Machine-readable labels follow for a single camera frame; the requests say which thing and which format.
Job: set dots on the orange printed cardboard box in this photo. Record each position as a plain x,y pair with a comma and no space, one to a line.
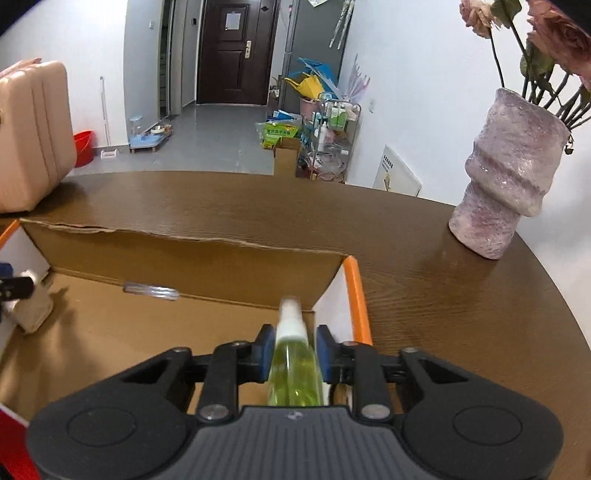
184,258

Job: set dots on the pet feeder stand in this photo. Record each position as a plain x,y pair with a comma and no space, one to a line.
150,136

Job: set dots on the dried pink flowers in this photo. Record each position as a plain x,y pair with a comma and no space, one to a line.
545,27

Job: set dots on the pink bucket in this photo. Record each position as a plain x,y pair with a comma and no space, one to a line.
308,108

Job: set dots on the clear plastic tube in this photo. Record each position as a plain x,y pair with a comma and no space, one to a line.
150,291

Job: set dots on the white bottle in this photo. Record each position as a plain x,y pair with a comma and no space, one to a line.
37,309

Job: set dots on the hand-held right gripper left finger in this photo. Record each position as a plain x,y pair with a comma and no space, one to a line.
265,353

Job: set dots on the green spray bottle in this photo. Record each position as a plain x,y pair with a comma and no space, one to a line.
295,369

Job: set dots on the purple textured vase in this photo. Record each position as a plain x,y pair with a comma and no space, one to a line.
508,175

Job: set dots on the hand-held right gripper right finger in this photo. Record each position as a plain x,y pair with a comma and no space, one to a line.
323,353

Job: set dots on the plain brown cardboard box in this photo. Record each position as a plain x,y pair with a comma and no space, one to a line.
286,159

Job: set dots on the pink suitcase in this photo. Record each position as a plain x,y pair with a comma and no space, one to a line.
32,134

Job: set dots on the red plastic basin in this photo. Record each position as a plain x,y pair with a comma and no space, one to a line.
84,148

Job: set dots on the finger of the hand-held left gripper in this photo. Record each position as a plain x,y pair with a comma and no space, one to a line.
18,286

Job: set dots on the grey refrigerator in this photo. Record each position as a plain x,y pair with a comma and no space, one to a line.
318,32

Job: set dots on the green packet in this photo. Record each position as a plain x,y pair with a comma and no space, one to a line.
279,134

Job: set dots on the dark brown door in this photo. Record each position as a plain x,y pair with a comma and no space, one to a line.
231,60

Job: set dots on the white mop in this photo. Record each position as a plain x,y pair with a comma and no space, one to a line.
107,124

